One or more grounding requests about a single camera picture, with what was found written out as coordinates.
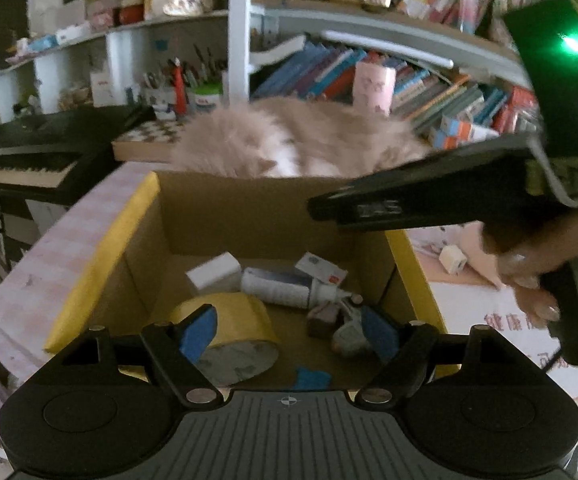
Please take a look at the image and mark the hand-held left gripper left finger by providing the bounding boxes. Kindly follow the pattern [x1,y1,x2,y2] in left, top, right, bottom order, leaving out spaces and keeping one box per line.
[54,305,220,408]

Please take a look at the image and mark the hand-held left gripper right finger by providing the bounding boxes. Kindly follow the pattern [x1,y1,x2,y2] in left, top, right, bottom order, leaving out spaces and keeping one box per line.
[355,305,518,407]

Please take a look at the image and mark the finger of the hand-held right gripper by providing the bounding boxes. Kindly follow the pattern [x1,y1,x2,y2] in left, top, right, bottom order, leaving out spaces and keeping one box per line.
[336,212,487,234]
[306,134,542,222]

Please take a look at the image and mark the small white and grey toy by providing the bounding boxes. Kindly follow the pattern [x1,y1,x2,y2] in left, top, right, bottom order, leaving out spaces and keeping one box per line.
[331,295,371,359]

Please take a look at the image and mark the yellow tape roll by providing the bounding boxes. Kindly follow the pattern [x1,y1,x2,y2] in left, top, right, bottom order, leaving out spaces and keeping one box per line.
[169,294,281,387]

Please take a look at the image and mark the small pink block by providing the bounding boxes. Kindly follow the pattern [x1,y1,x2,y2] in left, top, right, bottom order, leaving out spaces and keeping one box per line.
[306,305,343,339]

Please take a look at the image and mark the white squeeze bottle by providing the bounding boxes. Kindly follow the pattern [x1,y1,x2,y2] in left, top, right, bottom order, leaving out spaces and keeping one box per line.
[240,267,353,310]

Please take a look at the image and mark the cardboard box with yellow tape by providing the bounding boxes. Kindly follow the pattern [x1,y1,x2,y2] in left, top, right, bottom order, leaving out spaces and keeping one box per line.
[44,170,450,392]

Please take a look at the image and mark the person's right hand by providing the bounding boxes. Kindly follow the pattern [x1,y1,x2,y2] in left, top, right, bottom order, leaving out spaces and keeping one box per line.
[482,206,578,323]

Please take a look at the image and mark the row of red books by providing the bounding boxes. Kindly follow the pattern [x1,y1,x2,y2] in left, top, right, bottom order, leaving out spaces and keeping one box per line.
[492,85,541,134]

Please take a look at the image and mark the white charger cube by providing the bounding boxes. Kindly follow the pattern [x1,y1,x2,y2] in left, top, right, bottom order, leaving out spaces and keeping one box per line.
[439,245,469,276]

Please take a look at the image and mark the orange and white boxes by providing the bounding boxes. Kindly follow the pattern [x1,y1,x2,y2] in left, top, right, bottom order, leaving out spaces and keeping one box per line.
[428,112,500,151]

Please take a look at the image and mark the pink plush toy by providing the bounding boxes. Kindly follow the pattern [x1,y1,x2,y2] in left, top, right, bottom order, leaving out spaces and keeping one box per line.
[462,225,504,288]

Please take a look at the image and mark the blue scrap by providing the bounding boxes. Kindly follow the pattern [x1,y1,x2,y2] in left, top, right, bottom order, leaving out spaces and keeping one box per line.
[295,367,333,391]

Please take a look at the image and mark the small red and white box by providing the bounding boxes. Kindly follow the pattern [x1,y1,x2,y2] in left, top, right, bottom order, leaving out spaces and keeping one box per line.
[295,252,349,286]

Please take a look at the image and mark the white printed carton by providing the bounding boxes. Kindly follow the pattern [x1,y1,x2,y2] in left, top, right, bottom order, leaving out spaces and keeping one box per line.
[426,275,578,433]

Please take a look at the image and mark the pink printed cup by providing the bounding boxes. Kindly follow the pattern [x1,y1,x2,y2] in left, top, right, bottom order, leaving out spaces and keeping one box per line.
[353,62,397,117]

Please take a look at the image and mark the slim white bottle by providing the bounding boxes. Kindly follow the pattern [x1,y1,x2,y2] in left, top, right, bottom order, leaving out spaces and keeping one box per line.
[456,0,481,35]

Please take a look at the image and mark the fluffy cream cat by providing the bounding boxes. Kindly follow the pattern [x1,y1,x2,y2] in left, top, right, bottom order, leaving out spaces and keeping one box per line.
[169,96,431,179]

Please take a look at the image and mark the row of leaning blue books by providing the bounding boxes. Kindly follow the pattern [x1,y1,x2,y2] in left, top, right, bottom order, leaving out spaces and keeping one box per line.
[251,42,510,132]

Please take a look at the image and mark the wooden chessboard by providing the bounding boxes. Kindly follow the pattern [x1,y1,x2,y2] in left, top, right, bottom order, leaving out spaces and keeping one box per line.
[111,119,191,162]

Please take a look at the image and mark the white and blue jar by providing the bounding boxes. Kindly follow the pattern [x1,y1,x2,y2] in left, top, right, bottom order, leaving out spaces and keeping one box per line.
[187,85,224,112]

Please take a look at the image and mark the red tube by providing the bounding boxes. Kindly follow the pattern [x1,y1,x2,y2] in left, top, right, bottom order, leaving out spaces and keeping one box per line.
[171,57,189,116]

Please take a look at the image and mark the black electronic keyboard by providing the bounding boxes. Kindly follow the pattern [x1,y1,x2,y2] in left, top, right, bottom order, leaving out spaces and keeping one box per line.
[0,105,158,207]

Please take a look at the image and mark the pen holder with pens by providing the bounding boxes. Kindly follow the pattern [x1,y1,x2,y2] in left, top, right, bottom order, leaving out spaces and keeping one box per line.
[141,57,176,121]

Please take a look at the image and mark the white metal bookshelf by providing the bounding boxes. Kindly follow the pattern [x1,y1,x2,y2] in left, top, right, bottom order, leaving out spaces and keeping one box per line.
[226,0,578,161]

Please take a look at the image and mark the low white shelf unit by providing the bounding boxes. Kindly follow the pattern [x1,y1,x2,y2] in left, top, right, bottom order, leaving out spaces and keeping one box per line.
[0,7,231,121]

